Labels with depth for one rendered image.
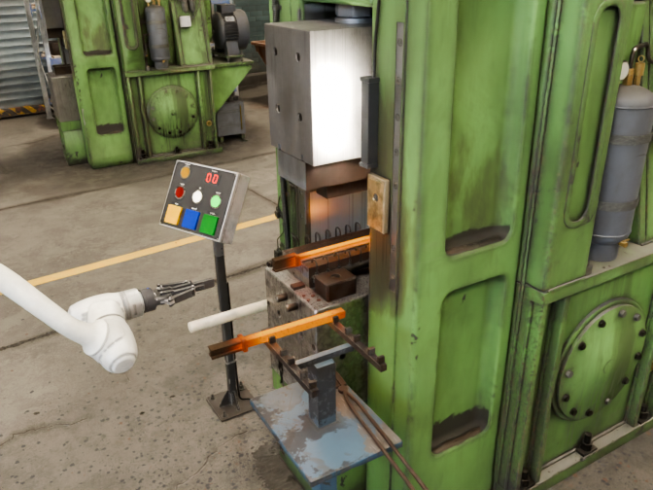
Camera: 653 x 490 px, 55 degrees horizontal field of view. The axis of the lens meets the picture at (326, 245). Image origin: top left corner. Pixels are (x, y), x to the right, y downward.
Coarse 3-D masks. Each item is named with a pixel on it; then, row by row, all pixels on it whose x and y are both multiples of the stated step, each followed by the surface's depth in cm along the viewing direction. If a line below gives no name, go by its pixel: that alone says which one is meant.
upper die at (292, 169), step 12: (288, 156) 206; (288, 168) 208; (300, 168) 200; (312, 168) 199; (324, 168) 201; (336, 168) 204; (348, 168) 206; (360, 168) 208; (288, 180) 210; (300, 180) 202; (312, 180) 200; (324, 180) 203; (336, 180) 205; (348, 180) 208
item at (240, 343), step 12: (324, 312) 188; (336, 312) 188; (288, 324) 182; (300, 324) 182; (312, 324) 184; (240, 336) 176; (252, 336) 177; (264, 336) 177; (276, 336) 179; (216, 348) 171; (228, 348) 173; (240, 348) 175
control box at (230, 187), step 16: (176, 176) 258; (192, 176) 253; (208, 176) 248; (224, 176) 244; (240, 176) 243; (192, 192) 252; (208, 192) 247; (224, 192) 243; (240, 192) 245; (192, 208) 250; (208, 208) 246; (224, 208) 242; (240, 208) 247; (160, 224) 258; (224, 224) 242; (224, 240) 244
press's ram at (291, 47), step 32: (288, 32) 187; (320, 32) 178; (352, 32) 183; (288, 64) 191; (320, 64) 181; (352, 64) 187; (288, 96) 196; (320, 96) 185; (352, 96) 191; (288, 128) 201; (320, 128) 189; (352, 128) 195; (320, 160) 193
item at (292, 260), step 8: (352, 240) 228; (360, 240) 228; (368, 240) 230; (320, 248) 223; (328, 248) 223; (336, 248) 223; (280, 256) 215; (288, 256) 215; (296, 256) 216; (304, 256) 217; (312, 256) 219; (280, 264) 214; (288, 264) 216; (296, 264) 216
